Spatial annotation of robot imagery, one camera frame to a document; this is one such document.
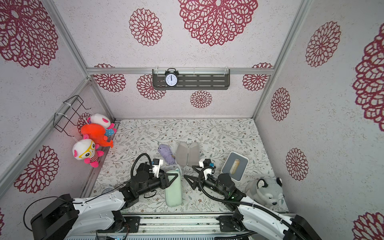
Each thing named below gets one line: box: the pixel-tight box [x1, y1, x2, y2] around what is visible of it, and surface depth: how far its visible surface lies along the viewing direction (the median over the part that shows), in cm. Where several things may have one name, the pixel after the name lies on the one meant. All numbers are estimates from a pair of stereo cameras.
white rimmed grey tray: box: [221, 151, 249, 182], surface depth 94 cm
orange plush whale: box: [81, 123, 114, 148], surface depth 92 cm
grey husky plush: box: [245, 177, 284, 208], surface depth 67 cm
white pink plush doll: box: [87, 113, 117, 136], surface depth 97 cm
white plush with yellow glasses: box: [72, 134, 105, 168], surface depth 83 cm
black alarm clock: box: [164, 68, 180, 88], surface depth 92 cm
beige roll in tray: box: [230, 158, 241, 175], surface depth 94 cm
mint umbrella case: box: [165, 168, 182, 208], surface depth 75 cm
